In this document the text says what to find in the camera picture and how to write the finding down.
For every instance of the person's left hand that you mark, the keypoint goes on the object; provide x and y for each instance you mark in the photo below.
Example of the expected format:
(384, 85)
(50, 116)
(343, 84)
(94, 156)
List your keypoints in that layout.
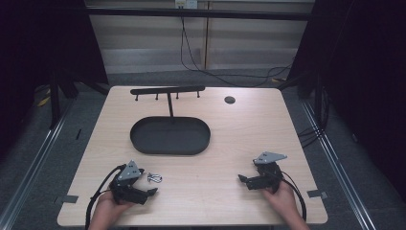
(110, 204)

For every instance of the grey tape strip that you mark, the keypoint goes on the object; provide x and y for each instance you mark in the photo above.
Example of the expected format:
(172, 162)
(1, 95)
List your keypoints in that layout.
(317, 194)
(67, 199)

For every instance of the round black table grommet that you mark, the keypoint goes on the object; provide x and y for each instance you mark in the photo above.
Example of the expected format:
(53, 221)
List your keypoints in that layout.
(230, 100)

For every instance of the yellow tape piece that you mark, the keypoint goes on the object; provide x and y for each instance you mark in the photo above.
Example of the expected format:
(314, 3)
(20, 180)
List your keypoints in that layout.
(43, 101)

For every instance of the black metal stand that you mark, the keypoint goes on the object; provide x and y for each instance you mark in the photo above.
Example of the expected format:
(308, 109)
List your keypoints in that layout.
(55, 102)

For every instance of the person's right hand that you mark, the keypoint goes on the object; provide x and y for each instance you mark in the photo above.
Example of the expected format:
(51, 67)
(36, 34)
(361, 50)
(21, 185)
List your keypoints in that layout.
(282, 199)

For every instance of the black hook stand with tray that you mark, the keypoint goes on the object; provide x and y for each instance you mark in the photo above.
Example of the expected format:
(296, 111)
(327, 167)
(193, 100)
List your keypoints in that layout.
(170, 135)

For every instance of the dark curtain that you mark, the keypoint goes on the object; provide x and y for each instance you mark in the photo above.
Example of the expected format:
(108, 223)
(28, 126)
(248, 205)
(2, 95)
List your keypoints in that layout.
(44, 41)
(360, 64)

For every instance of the white wall power outlet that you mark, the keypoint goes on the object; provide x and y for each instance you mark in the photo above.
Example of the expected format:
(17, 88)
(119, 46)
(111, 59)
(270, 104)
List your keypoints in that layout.
(186, 4)

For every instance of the metal floor rail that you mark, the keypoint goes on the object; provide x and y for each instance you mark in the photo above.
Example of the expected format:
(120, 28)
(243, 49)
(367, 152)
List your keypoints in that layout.
(35, 159)
(338, 169)

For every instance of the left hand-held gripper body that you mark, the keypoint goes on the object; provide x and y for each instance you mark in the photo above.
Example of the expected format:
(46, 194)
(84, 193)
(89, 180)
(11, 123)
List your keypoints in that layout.
(126, 191)

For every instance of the black horizontal frame bar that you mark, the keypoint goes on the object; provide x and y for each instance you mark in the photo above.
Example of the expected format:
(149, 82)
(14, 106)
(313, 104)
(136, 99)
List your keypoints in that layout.
(198, 13)

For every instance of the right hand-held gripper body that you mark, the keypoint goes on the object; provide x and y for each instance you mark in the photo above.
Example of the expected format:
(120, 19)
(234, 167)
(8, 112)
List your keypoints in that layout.
(267, 177)

